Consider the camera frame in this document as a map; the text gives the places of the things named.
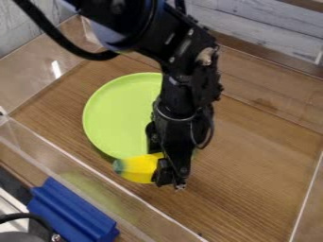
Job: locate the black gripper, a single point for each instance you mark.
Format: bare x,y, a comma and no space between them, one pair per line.
176,135

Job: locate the yellow toy banana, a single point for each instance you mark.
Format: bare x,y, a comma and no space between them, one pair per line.
136,169

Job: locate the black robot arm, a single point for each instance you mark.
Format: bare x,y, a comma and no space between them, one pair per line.
161,32

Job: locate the green round plate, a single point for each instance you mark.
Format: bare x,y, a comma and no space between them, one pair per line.
116,114

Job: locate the blue plastic clamp block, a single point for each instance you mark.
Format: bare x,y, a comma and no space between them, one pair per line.
73,217

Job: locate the clear acrylic front wall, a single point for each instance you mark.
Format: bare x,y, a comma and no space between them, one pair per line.
33,160

